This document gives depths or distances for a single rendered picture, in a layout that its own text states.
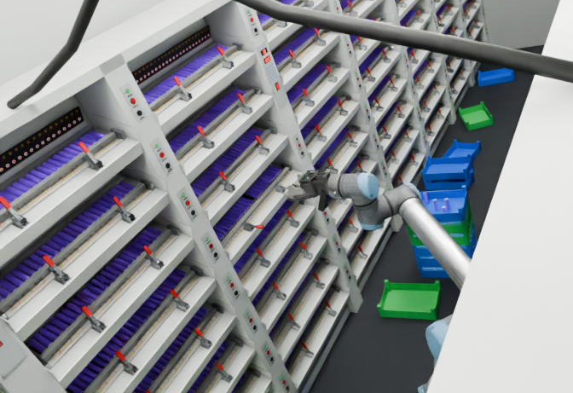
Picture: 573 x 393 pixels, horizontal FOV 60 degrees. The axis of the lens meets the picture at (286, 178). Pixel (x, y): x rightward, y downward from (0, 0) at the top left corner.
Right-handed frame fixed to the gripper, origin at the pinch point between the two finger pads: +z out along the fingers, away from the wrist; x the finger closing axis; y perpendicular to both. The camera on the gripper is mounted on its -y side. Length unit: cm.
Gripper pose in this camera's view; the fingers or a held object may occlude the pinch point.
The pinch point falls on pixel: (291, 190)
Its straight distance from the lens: 195.4
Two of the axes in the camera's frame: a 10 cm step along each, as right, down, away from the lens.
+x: -4.8, 5.8, -6.6
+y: -3.6, -8.2, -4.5
